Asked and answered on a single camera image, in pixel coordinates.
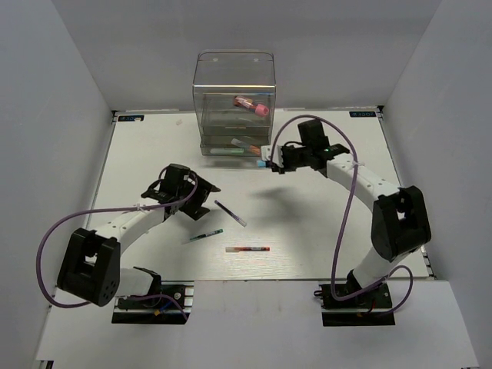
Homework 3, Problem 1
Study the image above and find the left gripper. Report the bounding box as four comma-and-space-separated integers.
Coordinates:
178, 171, 221, 221

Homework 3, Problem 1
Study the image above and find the green pen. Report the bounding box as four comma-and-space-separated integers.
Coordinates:
189, 229, 224, 242

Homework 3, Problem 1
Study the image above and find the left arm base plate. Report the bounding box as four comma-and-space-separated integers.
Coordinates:
111, 281, 194, 325

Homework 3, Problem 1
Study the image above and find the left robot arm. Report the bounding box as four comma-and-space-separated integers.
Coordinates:
57, 164, 220, 307

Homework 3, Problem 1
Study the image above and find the clear drawer organizer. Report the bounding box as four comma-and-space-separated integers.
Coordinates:
191, 48, 278, 158

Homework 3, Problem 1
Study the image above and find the red pen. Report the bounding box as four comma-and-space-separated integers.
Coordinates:
225, 247, 271, 253

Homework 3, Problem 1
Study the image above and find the purple pen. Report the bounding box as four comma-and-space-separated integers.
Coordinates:
214, 200, 247, 228

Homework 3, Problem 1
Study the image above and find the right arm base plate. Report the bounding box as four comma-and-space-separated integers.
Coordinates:
313, 284, 395, 327

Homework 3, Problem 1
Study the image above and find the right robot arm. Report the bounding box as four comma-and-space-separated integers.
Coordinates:
261, 115, 431, 307

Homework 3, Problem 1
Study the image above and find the pink glue bottle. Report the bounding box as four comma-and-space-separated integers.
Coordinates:
233, 95, 270, 118

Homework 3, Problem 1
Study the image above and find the orange capped marker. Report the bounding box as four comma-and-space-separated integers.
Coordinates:
231, 138, 261, 155

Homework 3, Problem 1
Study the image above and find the green highlighter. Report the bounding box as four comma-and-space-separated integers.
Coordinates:
210, 148, 244, 156

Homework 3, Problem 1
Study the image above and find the clear organizer lid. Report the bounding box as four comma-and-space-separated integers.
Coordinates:
193, 49, 276, 87

